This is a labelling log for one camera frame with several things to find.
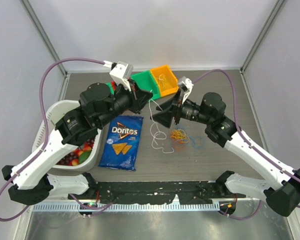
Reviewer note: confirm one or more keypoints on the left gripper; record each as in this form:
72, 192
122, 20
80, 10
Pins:
142, 96

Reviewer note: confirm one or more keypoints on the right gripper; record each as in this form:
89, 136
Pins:
165, 117

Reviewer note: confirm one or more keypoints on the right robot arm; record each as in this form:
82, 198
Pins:
280, 186

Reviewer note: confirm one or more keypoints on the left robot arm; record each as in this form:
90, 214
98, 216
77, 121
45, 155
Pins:
32, 183

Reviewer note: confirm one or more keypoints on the right green bin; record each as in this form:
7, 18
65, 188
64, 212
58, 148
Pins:
146, 81

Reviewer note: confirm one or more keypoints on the green bin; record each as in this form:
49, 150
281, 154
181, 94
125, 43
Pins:
111, 88
146, 81

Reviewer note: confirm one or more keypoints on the orange bin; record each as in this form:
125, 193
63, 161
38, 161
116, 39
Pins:
166, 80

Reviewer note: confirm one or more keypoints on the left green bin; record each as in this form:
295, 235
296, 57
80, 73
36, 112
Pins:
111, 88

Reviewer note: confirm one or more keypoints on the blue Doritos chip bag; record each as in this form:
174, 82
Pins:
122, 143

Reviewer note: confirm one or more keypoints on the green lime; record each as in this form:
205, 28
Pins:
84, 156

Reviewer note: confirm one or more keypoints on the red grapes bunch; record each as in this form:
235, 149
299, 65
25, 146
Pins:
72, 158

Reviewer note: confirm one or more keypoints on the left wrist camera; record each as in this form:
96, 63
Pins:
120, 72

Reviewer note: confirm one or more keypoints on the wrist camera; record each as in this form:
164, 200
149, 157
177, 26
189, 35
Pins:
186, 86
120, 72

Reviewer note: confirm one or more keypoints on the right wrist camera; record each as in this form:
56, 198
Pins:
186, 86

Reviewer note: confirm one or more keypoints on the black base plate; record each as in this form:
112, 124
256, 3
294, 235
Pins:
159, 192

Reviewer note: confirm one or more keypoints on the white slotted cable duct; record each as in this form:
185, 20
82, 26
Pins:
175, 206

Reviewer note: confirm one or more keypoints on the left frame post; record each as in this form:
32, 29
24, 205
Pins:
40, 29

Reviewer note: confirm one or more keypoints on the frame post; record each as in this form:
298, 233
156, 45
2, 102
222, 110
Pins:
270, 20
40, 29

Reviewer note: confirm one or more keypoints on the right frame post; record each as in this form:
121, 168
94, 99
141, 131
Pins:
270, 20

